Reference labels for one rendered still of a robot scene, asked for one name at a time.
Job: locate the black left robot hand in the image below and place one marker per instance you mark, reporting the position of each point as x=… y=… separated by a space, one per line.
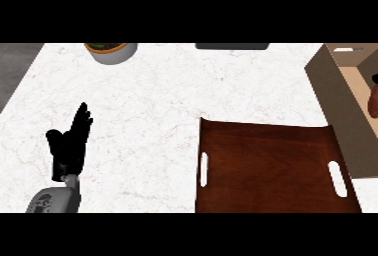
x=71 y=146

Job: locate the dark grey flat appliance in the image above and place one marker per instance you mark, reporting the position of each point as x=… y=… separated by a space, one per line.
x=232 y=46

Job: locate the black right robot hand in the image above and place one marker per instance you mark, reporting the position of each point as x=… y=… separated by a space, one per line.
x=375 y=79

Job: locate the grey plant pot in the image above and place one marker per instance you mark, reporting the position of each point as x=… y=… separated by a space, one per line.
x=114 y=55

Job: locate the reddish brown sweet potato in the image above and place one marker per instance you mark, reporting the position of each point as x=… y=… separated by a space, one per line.
x=373 y=104

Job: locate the cardboard box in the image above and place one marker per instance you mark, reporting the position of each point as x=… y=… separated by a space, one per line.
x=340 y=113

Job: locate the green plant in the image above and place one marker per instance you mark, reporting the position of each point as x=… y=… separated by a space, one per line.
x=103 y=45

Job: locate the brown wooden tray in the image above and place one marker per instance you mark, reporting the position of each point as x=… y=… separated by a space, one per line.
x=267 y=166

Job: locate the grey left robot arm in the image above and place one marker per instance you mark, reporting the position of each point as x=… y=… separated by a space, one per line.
x=55 y=199

